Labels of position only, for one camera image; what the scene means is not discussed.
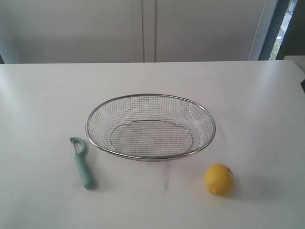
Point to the teal handled peeler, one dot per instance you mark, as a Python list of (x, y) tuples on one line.
[(85, 173)]

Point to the yellow lemon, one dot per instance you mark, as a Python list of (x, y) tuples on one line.
[(219, 179)]

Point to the steel wire mesh basket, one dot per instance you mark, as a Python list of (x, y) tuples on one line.
[(150, 127)]

